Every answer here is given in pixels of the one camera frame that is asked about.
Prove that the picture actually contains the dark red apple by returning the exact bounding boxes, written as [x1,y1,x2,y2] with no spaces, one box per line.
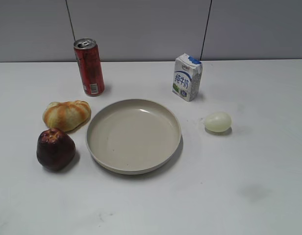
[36,128,76,171]

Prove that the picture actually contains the beige round plate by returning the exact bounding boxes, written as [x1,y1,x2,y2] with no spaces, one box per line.
[85,99,183,175]

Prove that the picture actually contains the white blue milk carton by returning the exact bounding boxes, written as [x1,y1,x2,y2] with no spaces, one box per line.
[172,53,203,102]

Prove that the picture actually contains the pale white egg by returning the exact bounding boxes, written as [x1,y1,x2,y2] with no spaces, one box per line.
[204,112,232,133]

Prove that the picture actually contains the golden bread roll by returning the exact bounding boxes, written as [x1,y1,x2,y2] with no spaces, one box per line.
[42,100,91,132]

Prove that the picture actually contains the red soda can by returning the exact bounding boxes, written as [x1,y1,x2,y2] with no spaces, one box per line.
[74,38,105,96]

